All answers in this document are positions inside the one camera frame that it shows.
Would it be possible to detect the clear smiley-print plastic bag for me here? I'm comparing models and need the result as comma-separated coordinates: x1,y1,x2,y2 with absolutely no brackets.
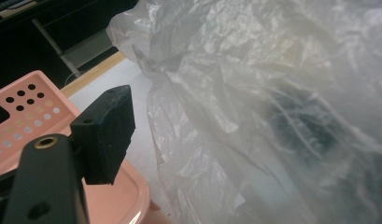
106,0,382,224

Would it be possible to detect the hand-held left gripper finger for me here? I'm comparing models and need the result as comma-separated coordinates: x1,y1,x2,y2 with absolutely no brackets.
69,84,136,187

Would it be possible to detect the pink plastic basket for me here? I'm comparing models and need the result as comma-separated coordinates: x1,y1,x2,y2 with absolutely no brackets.
0,70,173,224

